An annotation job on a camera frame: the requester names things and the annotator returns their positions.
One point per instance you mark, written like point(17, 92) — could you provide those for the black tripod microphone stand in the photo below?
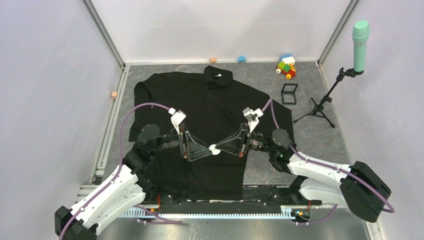
point(318, 108)

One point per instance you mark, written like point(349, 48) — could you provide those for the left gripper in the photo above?
point(189, 148)

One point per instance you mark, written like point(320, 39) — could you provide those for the colourful toy block car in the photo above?
point(286, 66)

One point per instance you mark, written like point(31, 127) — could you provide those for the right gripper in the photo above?
point(237, 149)

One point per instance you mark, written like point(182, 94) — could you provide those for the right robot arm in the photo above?
point(355, 186)

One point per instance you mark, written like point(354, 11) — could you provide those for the round silver brooch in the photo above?
point(214, 150)

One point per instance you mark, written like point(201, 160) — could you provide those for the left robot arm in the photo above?
point(128, 185)

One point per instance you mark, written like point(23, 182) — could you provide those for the orange cube at back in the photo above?
point(212, 60)

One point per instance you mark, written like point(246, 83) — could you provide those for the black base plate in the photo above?
point(256, 199)

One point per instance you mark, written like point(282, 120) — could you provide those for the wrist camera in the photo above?
point(177, 119)
point(252, 117)

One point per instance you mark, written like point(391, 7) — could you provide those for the black brooch display box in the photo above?
point(288, 93)

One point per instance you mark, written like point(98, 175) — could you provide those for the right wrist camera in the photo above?
point(252, 117)

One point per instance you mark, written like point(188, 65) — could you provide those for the white toothed rail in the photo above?
point(283, 214)

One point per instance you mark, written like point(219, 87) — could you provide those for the wooden cube at left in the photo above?
point(114, 95)

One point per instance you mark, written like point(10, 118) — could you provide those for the black shirt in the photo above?
point(213, 103)

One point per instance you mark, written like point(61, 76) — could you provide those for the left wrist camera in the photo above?
point(177, 119)

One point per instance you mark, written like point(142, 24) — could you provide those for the blue cap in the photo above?
point(241, 59)

